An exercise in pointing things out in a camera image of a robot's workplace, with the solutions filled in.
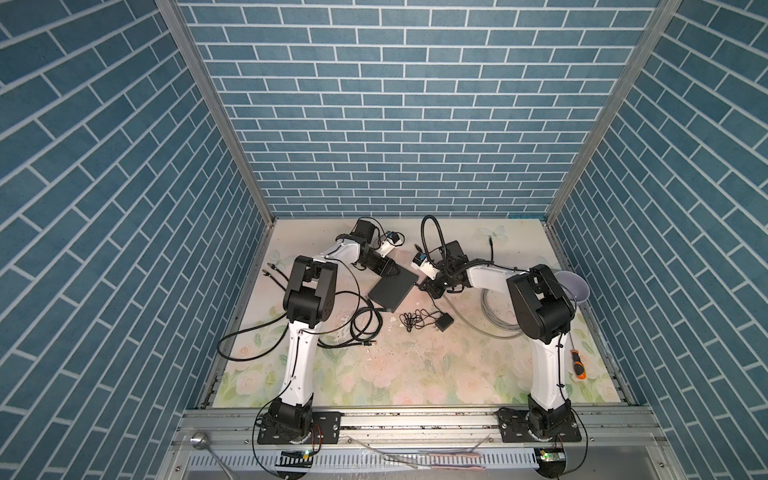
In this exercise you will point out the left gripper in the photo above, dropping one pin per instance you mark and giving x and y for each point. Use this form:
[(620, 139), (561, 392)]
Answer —
[(386, 265)]

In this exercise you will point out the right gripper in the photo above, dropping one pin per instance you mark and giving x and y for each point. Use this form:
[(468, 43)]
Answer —
[(428, 288)]

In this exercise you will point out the black network switch box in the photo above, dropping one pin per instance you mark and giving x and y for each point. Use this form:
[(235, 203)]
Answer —
[(393, 287)]

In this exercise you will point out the black power adapter with cord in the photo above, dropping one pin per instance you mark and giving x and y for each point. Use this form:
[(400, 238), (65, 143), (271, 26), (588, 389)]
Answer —
[(423, 318)]

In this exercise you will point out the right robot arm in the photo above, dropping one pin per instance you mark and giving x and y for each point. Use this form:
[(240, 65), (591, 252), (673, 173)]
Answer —
[(543, 313)]

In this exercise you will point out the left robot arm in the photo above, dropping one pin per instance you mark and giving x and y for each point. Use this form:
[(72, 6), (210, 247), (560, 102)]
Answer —
[(309, 301)]

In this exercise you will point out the lavender ceramic mug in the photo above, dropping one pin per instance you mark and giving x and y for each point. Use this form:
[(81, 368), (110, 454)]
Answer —
[(575, 287)]

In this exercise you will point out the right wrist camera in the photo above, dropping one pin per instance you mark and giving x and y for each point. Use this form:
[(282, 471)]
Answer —
[(424, 265)]

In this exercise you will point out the orange handled screwdriver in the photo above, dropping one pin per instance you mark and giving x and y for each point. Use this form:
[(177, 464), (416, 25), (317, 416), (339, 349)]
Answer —
[(578, 366)]

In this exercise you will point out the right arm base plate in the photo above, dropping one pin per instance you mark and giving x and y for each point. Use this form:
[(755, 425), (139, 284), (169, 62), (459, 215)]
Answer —
[(521, 426)]

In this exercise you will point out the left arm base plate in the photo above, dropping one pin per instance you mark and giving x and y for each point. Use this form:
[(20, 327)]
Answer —
[(275, 431)]

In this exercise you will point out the aluminium mounting rail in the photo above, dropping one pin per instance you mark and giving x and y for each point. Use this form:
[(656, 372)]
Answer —
[(602, 442)]

